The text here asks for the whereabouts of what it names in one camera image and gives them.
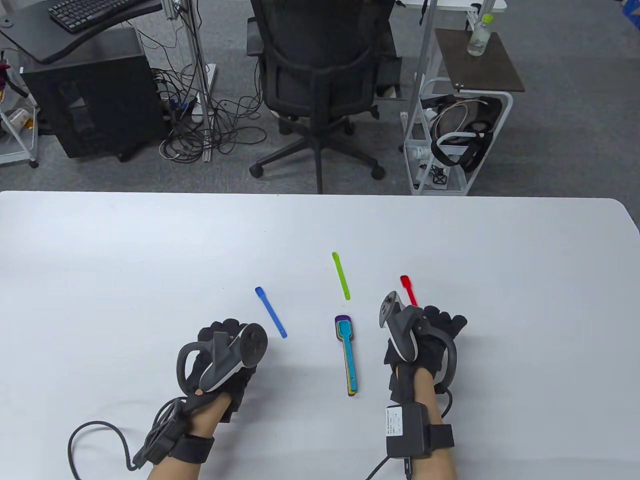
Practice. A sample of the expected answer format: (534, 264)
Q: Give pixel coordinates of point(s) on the person's left hand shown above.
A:
(239, 387)

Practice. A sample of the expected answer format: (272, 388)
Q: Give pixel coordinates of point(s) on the black mesh office chair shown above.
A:
(315, 60)

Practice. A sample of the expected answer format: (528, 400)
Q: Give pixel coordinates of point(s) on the small white trolley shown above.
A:
(20, 155)

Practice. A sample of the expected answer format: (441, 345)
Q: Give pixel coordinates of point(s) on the brown side table top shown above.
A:
(485, 70)

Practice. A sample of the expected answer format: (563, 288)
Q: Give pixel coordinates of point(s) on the person's left forearm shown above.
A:
(210, 415)

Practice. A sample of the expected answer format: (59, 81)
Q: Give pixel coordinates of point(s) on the aluminium frame post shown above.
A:
(425, 50)
(195, 65)

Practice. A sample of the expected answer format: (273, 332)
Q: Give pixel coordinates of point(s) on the black wrist box with label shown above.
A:
(407, 430)

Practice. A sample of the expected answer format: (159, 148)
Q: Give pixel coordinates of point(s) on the black curved desk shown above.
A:
(30, 40)

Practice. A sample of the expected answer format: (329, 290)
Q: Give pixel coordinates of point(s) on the yellow measuring spoon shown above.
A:
(349, 387)

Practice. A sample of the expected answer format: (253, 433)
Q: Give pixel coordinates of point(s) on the cyan measuring spoon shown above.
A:
(347, 350)

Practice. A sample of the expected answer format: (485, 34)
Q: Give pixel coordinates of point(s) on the red measuring spoon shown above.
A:
(409, 292)

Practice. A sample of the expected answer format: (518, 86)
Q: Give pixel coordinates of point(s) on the purple measuring spoon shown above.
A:
(342, 316)

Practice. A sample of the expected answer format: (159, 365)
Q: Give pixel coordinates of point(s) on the clear bottle with green cap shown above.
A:
(477, 42)

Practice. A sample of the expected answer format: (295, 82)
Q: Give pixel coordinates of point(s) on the black keyboard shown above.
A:
(85, 12)

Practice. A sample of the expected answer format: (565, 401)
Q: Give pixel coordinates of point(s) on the blue measuring spoon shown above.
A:
(272, 315)

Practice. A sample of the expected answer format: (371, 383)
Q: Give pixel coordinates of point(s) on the person's right hand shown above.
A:
(445, 322)

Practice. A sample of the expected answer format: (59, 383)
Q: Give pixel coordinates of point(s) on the person's right forearm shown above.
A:
(425, 390)

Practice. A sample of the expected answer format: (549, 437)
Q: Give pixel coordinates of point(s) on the blue plastic box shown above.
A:
(632, 7)

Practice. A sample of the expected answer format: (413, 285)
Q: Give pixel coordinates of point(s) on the lime green measuring spoon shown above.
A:
(341, 275)

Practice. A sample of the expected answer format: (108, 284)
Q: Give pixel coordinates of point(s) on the white desk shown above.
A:
(450, 4)

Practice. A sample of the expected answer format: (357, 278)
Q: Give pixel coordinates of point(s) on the black computer tower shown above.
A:
(100, 110)

